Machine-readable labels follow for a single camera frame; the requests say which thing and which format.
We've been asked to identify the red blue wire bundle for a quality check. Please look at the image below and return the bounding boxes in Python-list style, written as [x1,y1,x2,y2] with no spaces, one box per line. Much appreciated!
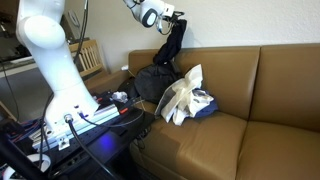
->
[6,118,45,143]

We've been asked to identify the white grey cloth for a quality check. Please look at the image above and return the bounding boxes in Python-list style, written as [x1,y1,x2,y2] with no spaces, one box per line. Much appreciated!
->
[111,91,130,104]

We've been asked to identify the blue clothing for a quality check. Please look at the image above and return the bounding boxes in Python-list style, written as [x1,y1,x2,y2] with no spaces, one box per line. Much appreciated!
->
[189,88,220,120]

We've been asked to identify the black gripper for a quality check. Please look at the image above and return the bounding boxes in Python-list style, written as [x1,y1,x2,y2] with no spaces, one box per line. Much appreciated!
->
[169,10,187,25]

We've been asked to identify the wooden chair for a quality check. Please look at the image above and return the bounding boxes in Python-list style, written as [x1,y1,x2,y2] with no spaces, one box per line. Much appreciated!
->
[68,38,108,80]

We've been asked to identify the tan leather sofa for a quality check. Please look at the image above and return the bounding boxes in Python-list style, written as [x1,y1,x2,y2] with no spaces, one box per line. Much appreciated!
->
[127,43,320,180]

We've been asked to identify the black backpack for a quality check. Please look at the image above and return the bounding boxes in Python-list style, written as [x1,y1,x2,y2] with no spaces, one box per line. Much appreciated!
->
[133,61,183,104]

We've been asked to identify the white round object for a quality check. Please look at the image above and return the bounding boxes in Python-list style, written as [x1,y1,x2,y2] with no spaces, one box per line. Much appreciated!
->
[2,153,53,180]

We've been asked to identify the black stand pole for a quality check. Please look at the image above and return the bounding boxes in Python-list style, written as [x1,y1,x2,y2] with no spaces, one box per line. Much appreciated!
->
[0,132,46,180]

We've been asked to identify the white tote bag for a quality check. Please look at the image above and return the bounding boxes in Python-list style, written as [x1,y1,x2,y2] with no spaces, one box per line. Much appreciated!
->
[154,63,215,127]

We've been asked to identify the wooden desk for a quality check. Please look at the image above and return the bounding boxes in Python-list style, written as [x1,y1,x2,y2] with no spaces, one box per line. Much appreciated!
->
[0,54,40,79]

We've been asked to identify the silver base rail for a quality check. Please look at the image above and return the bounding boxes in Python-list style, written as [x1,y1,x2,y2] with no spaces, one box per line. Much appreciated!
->
[31,103,122,151]

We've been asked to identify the black mounting table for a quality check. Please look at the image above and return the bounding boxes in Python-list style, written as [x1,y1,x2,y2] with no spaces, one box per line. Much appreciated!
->
[0,89,157,180]

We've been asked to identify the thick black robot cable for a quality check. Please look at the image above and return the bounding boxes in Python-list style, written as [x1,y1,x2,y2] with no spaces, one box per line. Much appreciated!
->
[63,113,125,180]

